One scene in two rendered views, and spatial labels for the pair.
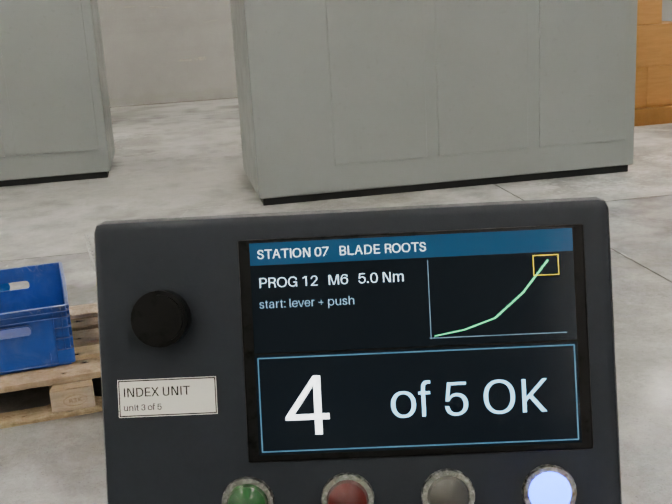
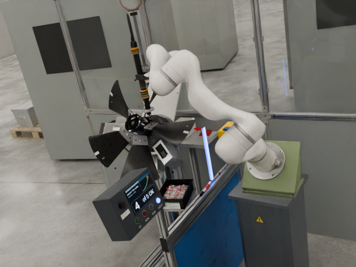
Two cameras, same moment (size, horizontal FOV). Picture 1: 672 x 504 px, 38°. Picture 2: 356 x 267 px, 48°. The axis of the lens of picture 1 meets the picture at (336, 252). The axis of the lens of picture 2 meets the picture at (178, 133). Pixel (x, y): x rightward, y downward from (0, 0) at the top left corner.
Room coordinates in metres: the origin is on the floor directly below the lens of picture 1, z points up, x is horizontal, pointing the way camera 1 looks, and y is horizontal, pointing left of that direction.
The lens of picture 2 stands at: (-0.50, 1.07, 1.98)
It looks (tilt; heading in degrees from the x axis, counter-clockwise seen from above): 21 degrees down; 303
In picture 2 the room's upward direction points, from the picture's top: 11 degrees counter-clockwise
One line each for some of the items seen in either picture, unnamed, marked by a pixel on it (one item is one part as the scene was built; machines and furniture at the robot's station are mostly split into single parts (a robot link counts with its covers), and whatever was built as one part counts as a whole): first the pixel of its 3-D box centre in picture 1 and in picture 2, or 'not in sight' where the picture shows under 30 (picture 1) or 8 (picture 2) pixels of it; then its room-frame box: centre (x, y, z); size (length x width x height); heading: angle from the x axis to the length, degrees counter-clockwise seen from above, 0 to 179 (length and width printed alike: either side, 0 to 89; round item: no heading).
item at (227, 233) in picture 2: not in sight; (216, 249); (0.48, -0.61, 0.45); 0.82 x 0.02 x 0.66; 88
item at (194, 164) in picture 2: not in sight; (198, 188); (0.93, -1.27, 0.42); 0.04 x 0.04 x 0.83; 88
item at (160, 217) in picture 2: not in sight; (160, 218); (0.50, -0.18, 0.96); 0.03 x 0.03 x 0.20; 88
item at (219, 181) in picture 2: not in sight; (207, 195); (0.48, -0.61, 0.82); 0.90 x 0.04 x 0.08; 88
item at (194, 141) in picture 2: not in sight; (189, 138); (0.93, -1.27, 0.85); 0.36 x 0.24 x 0.03; 178
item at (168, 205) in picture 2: not in sight; (175, 194); (0.65, -0.55, 0.85); 0.22 x 0.17 x 0.07; 103
